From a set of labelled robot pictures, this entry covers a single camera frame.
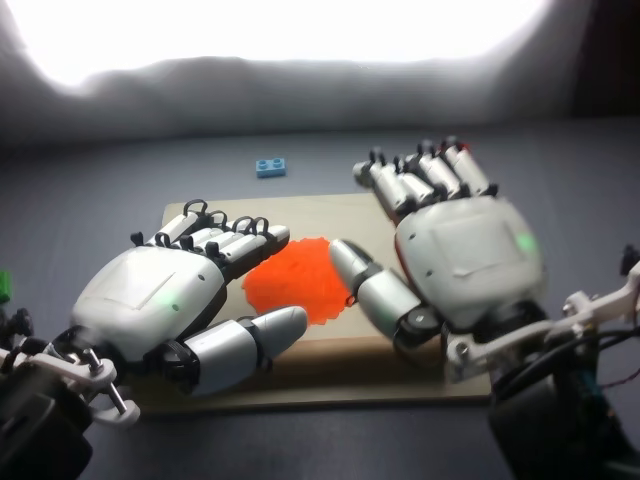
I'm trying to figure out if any red and black twisted wire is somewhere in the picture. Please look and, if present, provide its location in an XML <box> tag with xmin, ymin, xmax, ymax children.
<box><xmin>597</xmin><ymin>367</ymin><xmax>640</xmax><ymax>391</ymax></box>

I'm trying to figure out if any white backdrop sheet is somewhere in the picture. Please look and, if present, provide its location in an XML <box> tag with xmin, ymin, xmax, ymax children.
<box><xmin>0</xmin><ymin>0</ymin><xmax>640</xmax><ymax>151</ymax></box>

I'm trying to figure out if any orange modelling clay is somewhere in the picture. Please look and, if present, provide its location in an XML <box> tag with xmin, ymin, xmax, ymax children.
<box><xmin>240</xmin><ymin>237</ymin><xmax>357</xmax><ymax>326</ymax></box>

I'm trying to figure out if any light wooden board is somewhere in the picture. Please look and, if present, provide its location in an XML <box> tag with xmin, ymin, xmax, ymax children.
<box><xmin>127</xmin><ymin>193</ymin><xmax>494</xmax><ymax>415</ymax></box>

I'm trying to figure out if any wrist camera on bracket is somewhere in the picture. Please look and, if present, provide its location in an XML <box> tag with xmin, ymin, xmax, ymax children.
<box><xmin>0</xmin><ymin>307</ymin><xmax>39</xmax><ymax>374</ymax></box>
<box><xmin>562</xmin><ymin>243</ymin><xmax>640</xmax><ymax>341</ymax></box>

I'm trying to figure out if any grey table cloth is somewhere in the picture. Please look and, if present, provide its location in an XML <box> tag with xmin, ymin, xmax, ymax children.
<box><xmin>0</xmin><ymin>117</ymin><xmax>640</xmax><ymax>480</ymax></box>

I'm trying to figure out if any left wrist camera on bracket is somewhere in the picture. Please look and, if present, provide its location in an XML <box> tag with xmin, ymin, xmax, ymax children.
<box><xmin>0</xmin><ymin>307</ymin><xmax>39</xmax><ymax>374</ymax></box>

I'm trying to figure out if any light blue toy brick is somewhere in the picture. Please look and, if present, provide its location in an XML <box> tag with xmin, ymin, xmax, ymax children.
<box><xmin>254</xmin><ymin>157</ymin><xmax>290</xmax><ymax>179</ymax></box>

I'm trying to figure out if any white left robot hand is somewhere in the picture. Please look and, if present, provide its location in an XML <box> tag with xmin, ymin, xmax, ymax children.
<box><xmin>68</xmin><ymin>198</ymin><xmax>310</xmax><ymax>400</ymax></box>

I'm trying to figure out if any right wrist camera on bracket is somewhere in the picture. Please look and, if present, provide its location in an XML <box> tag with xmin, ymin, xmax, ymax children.
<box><xmin>562</xmin><ymin>243</ymin><xmax>640</xmax><ymax>341</ymax></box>

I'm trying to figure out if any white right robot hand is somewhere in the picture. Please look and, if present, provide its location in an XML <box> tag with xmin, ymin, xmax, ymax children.
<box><xmin>328</xmin><ymin>135</ymin><xmax>550</xmax><ymax>357</ymax></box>

